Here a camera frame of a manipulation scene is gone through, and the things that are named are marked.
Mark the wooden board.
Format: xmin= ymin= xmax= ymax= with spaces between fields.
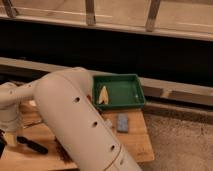
xmin=0 ymin=109 xmax=154 ymax=171

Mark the black handled brush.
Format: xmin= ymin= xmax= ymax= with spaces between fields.
xmin=17 ymin=136 xmax=48 ymax=154

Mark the green plastic tray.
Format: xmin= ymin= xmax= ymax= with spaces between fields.
xmin=92 ymin=74 xmax=146 ymax=110

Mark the yellow banana piece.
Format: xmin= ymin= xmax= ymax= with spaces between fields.
xmin=98 ymin=86 xmax=109 ymax=104

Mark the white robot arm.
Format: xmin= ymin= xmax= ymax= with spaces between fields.
xmin=0 ymin=67 xmax=142 ymax=171

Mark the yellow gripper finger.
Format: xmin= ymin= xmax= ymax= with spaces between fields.
xmin=5 ymin=132 xmax=17 ymax=146

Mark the dark grape bunch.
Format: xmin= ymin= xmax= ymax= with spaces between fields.
xmin=54 ymin=138 xmax=72 ymax=164

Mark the blue sponge right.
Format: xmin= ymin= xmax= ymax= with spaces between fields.
xmin=117 ymin=114 xmax=128 ymax=133

